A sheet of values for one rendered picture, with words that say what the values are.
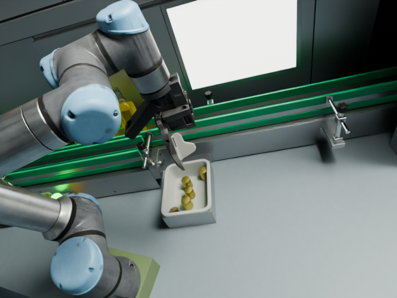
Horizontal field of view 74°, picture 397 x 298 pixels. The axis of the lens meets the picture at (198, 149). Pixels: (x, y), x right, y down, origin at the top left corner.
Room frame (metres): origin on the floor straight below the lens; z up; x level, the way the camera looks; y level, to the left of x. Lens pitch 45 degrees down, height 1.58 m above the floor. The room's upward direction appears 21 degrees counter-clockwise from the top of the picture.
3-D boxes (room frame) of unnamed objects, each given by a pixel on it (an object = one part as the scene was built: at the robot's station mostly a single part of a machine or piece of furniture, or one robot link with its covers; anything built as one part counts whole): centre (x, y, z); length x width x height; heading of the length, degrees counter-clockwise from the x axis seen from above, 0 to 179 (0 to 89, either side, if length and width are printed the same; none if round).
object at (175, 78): (0.49, 0.03, 1.25); 0.09 x 0.08 x 0.12; 83
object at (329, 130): (0.55, -0.45, 0.90); 0.17 x 0.05 x 0.23; 165
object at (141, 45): (0.49, 0.05, 1.40); 0.09 x 0.08 x 0.11; 98
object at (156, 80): (0.49, 0.04, 1.33); 0.08 x 0.08 x 0.05
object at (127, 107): (0.85, 0.20, 0.99); 0.06 x 0.06 x 0.21; 74
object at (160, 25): (0.93, -0.03, 1.15); 0.90 x 0.03 x 0.34; 75
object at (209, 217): (0.61, 0.08, 0.79); 0.27 x 0.17 x 0.08; 165
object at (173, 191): (0.59, 0.09, 0.80); 0.22 x 0.17 x 0.09; 165
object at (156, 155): (0.73, 0.17, 0.85); 0.09 x 0.04 x 0.07; 165
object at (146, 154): (0.71, 0.17, 0.95); 0.17 x 0.03 x 0.12; 165
